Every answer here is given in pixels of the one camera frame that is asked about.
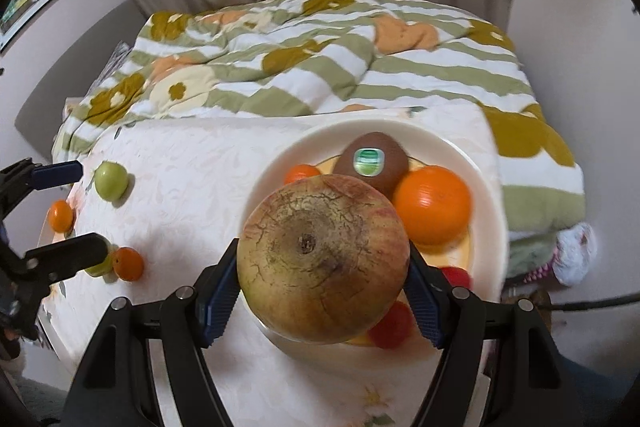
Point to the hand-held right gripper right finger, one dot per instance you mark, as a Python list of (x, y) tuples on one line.
[(425, 307)]

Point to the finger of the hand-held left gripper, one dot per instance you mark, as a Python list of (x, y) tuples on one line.
[(57, 173), (75, 254)]

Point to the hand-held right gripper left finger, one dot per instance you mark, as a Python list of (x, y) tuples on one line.
[(220, 302)]

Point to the green apple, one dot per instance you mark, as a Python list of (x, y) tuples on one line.
[(102, 269), (111, 181)]

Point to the red cherry tomato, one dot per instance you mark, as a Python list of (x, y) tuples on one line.
[(457, 278), (392, 326)]

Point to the large orange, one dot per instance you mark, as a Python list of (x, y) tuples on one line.
[(61, 216)]

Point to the small tangerine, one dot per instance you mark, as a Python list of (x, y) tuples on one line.
[(129, 264), (301, 173)]

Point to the large brownish apple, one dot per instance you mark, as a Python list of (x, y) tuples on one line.
[(320, 267)]

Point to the cream yellow bowl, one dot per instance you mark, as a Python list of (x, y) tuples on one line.
[(480, 167)]

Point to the brown kiwi with sticker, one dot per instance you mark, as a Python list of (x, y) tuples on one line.
[(372, 162)]

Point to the grey padded headboard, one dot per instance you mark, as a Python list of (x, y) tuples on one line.
[(65, 72)]

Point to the white floral tablecloth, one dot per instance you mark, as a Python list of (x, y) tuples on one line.
[(190, 187)]

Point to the grey patterned pillow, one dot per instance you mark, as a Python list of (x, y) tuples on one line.
[(117, 59)]

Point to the patterned white cloth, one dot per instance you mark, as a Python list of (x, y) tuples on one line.
[(575, 252)]

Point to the green striped floral blanket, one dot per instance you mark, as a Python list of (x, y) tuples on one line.
[(325, 62)]

